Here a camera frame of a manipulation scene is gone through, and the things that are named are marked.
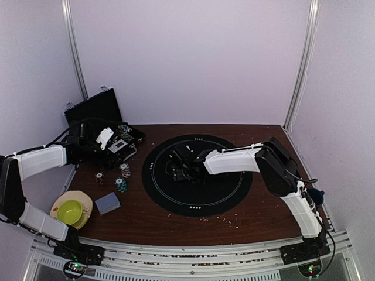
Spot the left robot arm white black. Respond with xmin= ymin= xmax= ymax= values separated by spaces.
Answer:
xmin=1 ymin=117 xmax=119 ymax=260

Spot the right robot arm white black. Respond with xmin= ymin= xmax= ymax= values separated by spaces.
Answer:
xmin=169 ymin=138 xmax=326 ymax=259

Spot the red brown chip stack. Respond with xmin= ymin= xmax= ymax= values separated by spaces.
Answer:
xmin=95 ymin=173 xmax=104 ymax=185

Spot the playing card deck box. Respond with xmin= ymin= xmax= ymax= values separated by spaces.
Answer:
xmin=108 ymin=139 xmax=128 ymax=153

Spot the black poker chip case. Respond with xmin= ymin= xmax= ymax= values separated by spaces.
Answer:
xmin=63 ymin=88 xmax=146 ymax=170

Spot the round black poker mat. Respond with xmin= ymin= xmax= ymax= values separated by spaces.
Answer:
xmin=142 ymin=135 xmax=253 ymax=217

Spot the green chip stack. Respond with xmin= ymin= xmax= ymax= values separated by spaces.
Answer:
xmin=115 ymin=177 xmax=128 ymax=193

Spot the beige plate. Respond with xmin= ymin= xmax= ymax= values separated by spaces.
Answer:
xmin=50 ymin=191 xmax=93 ymax=230

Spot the green plastic bowl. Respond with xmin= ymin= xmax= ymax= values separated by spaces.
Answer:
xmin=57 ymin=200 xmax=83 ymax=225

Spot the dark blue mug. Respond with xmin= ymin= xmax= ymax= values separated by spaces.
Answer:
xmin=307 ymin=187 xmax=325 ymax=207

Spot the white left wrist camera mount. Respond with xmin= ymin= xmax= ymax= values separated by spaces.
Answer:
xmin=96 ymin=127 xmax=114 ymax=150

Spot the chrome case handle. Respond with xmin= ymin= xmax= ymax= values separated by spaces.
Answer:
xmin=124 ymin=144 xmax=138 ymax=162

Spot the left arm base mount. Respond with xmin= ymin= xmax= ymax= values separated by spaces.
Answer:
xmin=48 ymin=234 xmax=105 ymax=280

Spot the aluminium front rail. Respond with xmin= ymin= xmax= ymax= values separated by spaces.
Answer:
xmin=21 ymin=231 xmax=363 ymax=280

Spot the left aluminium frame post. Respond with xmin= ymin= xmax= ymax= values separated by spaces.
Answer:
xmin=61 ymin=0 xmax=88 ymax=101

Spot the aluminium frame post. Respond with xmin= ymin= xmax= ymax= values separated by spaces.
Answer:
xmin=283 ymin=0 xmax=321 ymax=132
xmin=61 ymin=0 xmax=88 ymax=101

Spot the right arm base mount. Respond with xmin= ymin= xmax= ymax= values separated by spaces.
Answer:
xmin=280 ymin=237 xmax=330 ymax=279

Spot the right aluminium frame post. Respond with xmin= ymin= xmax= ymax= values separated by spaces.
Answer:
xmin=283 ymin=0 xmax=321 ymax=132

